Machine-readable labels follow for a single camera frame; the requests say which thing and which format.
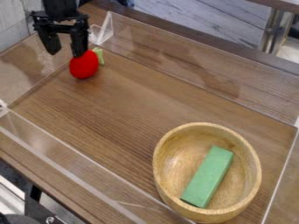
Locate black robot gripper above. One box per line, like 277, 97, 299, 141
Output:
30, 0, 89, 58

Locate wooden bowl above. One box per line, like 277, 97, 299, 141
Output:
153, 122, 261, 224

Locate clear acrylic corner bracket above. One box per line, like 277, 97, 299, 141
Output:
88, 12, 113, 46

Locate green rectangular block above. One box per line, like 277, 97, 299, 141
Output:
180, 145, 233, 208

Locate clear acrylic tray walls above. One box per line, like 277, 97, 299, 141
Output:
0, 4, 299, 224

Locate red plush fruit green stem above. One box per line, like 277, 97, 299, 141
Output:
69, 47, 105, 79

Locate black table leg bracket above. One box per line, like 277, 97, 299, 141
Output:
23, 185, 65, 224

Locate metal stand in background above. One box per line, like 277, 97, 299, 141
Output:
248, 0, 299, 54

